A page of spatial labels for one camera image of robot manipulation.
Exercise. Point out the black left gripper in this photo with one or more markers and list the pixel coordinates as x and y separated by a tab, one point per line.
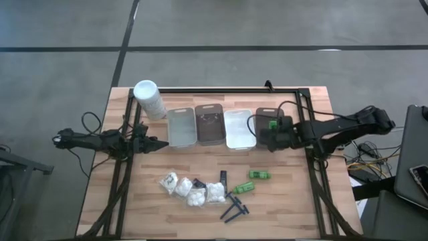
141	144

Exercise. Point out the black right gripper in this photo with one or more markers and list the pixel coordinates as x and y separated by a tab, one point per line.
282	139

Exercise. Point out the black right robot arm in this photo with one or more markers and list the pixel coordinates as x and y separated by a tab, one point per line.
334	129

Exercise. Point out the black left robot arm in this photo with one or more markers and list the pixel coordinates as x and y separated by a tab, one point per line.
100	142

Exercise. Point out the brown plastic bin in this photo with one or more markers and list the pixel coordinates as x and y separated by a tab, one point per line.
264	114
210	125

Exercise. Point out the clear plastic bin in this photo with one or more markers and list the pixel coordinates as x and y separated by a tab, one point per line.
181	129

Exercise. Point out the white plastic bin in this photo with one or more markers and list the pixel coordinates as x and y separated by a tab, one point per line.
238	130

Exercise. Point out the white cylindrical canister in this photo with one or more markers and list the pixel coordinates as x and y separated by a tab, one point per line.
150	100

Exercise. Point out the black power adapter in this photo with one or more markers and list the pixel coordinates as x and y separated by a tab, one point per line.
367	150

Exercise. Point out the black bar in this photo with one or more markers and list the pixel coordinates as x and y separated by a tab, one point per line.
371	189

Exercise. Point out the white paper sheet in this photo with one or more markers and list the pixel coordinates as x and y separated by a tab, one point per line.
359	205

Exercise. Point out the grey laptop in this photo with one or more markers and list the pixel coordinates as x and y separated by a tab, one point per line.
409	150

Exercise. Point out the grey metal table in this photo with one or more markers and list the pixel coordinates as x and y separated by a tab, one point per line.
20	162

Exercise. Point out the dark grey chair seat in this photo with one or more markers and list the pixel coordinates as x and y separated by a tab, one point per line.
394	217

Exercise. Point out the black round object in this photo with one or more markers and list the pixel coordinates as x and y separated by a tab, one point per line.
425	113

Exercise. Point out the smartphone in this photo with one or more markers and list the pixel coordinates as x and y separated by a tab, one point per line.
420	177

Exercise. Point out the black aluminium table frame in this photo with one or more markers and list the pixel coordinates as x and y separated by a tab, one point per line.
234	90

